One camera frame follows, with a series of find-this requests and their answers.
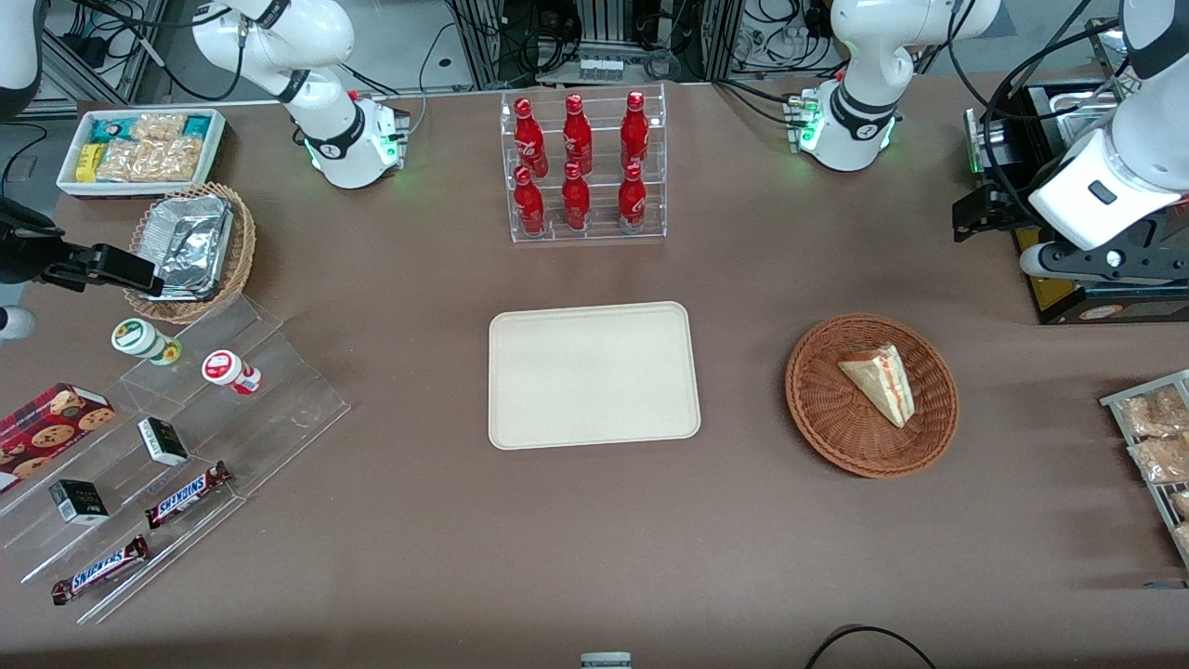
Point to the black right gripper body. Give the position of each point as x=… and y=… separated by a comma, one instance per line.
x=20, y=251

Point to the triangular sandwich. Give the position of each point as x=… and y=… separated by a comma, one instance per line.
x=882, y=386

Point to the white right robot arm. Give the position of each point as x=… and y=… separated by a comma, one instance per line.
x=325, y=139

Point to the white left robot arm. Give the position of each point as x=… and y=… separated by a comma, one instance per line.
x=864, y=56

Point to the light wicker basket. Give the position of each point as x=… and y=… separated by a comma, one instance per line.
x=243, y=251

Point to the round brown wicker basket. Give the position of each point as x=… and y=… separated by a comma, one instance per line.
x=827, y=418

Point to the beige plastic tray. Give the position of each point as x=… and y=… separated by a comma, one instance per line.
x=594, y=372

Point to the green lid yogurt cup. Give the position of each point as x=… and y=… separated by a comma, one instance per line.
x=137, y=337

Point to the aluminium foil container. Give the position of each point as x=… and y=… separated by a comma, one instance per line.
x=186, y=242

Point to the yellow snack packet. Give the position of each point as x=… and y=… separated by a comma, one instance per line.
x=88, y=163

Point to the black food warmer machine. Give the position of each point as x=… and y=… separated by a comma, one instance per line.
x=1115, y=307

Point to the large clear cracker bag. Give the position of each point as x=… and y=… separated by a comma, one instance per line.
x=149, y=160

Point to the red lid yogurt cup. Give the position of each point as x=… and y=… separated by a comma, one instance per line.
x=223, y=367

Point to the teal snack packet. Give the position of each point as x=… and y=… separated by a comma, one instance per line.
x=110, y=130
x=197, y=125

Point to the white rectangular snack bin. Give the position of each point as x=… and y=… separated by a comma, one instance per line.
x=214, y=153

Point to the small clear cracker bag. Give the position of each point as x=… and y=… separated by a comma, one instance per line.
x=158, y=125

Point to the red cookie box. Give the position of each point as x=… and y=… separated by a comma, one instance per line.
x=46, y=427

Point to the small black box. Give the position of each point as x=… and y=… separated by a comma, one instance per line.
x=79, y=502
x=163, y=441

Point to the clear acrylic stepped stand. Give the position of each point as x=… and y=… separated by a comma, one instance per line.
x=279, y=409

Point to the clear fried snack bag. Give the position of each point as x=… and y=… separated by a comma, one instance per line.
x=1182, y=504
x=1183, y=537
x=1156, y=413
x=1161, y=460

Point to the snickers chocolate bar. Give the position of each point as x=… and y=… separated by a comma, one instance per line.
x=100, y=569
x=186, y=495

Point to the red cola bottle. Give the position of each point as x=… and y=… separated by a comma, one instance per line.
x=529, y=139
x=632, y=200
x=634, y=135
x=529, y=206
x=577, y=139
x=576, y=203

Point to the white power strip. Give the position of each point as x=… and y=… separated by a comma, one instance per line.
x=600, y=67

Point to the clear acrylic bottle rack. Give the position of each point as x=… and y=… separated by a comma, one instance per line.
x=553, y=237

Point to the small grey device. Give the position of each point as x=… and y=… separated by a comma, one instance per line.
x=606, y=661

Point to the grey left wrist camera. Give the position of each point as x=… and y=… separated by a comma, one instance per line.
x=1105, y=265

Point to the aluminium profile frame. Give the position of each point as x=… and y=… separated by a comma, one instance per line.
x=483, y=37

